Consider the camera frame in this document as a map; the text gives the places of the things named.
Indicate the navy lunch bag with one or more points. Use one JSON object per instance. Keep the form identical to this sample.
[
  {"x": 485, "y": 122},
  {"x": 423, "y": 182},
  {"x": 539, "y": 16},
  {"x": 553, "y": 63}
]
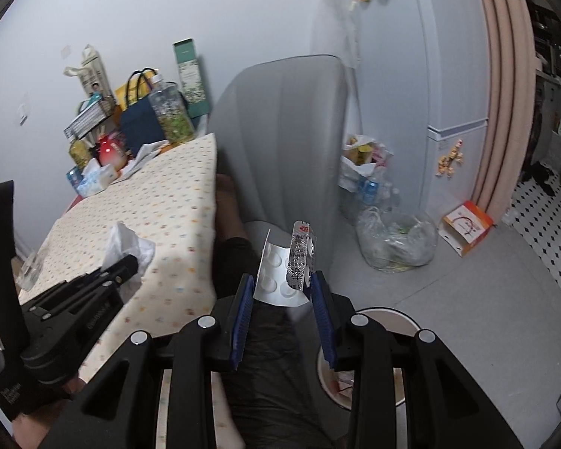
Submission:
[{"x": 140, "y": 126}]

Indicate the tall green box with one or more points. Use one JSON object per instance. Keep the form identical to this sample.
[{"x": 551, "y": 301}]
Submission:
[{"x": 189, "y": 75}]

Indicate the yellow snack packet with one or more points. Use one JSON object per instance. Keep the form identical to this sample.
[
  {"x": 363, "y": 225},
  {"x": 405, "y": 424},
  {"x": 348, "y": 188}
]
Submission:
[{"x": 121, "y": 96}]

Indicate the clear wrapper with red label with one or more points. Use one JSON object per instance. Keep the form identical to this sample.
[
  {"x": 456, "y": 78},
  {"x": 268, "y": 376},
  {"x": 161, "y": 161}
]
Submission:
[{"x": 299, "y": 252}]

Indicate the white round bin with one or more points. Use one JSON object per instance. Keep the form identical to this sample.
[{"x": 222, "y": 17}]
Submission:
[{"x": 336, "y": 386}]

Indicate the pink curtain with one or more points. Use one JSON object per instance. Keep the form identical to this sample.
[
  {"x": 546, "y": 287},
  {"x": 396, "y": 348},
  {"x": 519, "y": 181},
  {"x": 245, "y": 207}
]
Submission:
[{"x": 505, "y": 103}]

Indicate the orange white box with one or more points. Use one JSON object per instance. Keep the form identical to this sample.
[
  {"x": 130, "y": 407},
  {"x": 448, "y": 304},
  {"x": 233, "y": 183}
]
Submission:
[{"x": 467, "y": 227}]

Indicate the blue drink can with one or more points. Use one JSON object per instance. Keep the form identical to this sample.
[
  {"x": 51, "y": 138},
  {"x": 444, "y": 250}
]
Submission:
[{"x": 74, "y": 177}]

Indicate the white printed bag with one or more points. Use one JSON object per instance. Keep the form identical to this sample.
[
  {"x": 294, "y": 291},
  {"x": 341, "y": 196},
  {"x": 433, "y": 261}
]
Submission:
[{"x": 96, "y": 75}]

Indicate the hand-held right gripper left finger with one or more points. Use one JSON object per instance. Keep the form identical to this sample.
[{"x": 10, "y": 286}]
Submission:
[{"x": 243, "y": 318}]

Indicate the person's left hand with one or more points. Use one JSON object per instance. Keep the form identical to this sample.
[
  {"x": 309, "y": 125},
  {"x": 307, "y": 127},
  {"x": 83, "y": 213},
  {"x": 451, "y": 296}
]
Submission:
[{"x": 32, "y": 432}]

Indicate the floral tablecloth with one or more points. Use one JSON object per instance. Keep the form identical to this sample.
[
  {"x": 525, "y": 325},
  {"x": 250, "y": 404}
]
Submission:
[{"x": 168, "y": 196}]

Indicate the white tissue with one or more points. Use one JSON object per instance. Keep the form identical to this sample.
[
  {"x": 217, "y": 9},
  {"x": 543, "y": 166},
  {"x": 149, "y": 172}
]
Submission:
[{"x": 135, "y": 248}]

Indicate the red white bottle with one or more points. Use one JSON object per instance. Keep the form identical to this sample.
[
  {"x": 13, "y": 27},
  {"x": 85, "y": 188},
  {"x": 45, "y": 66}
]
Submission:
[{"x": 110, "y": 152}]

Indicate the person's black pants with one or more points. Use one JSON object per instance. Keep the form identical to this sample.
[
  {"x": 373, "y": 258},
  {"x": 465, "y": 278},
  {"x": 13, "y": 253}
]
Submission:
[{"x": 271, "y": 383}]

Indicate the teal packet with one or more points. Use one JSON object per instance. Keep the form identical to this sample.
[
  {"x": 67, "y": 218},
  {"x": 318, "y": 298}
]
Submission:
[{"x": 95, "y": 99}]

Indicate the yellow tea bottle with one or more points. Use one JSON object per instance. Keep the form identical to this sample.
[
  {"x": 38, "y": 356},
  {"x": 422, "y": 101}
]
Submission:
[
  {"x": 79, "y": 154},
  {"x": 173, "y": 117}
]

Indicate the grey chair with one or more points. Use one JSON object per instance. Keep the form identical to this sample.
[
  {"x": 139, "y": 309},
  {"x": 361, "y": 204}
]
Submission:
[{"x": 280, "y": 149}]

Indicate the blue white tissue box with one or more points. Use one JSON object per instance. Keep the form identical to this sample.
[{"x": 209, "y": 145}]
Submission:
[{"x": 96, "y": 180}]

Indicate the white tote bag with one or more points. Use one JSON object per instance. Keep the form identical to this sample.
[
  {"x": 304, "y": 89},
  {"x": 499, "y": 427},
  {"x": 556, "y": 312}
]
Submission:
[{"x": 336, "y": 23}]

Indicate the white cloth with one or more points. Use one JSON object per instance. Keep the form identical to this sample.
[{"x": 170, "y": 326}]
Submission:
[{"x": 145, "y": 159}]

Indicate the silver pill blister pack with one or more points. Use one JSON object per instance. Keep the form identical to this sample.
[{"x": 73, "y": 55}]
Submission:
[{"x": 273, "y": 271}]

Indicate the white refrigerator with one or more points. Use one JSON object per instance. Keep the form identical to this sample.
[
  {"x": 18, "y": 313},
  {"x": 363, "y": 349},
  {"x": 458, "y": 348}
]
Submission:
[{"x": 449, "y": 56}]

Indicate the white plastic bag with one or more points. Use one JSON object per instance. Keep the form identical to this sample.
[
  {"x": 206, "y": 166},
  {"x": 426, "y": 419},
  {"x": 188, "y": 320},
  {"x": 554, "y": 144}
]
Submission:
[{"x": 355, "y": 173}]

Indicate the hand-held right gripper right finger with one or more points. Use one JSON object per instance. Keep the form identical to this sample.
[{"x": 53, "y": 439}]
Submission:
[{"x": 325, "y": 322}]

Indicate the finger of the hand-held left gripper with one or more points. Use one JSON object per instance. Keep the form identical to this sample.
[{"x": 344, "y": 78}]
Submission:
[
  {"x": 121, "y": 266},
  {"x": 93, "y": 292}
]

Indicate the clear plastic bag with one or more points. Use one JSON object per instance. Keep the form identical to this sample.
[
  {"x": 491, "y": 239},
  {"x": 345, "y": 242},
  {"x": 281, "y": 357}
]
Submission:
[{"x": 397, "y": 243}]

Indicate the cluster of yellow figurine magnets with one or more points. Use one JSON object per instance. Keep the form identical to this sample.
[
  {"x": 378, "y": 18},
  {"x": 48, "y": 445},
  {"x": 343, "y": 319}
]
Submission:
[{"x": 450, "y": 159}]

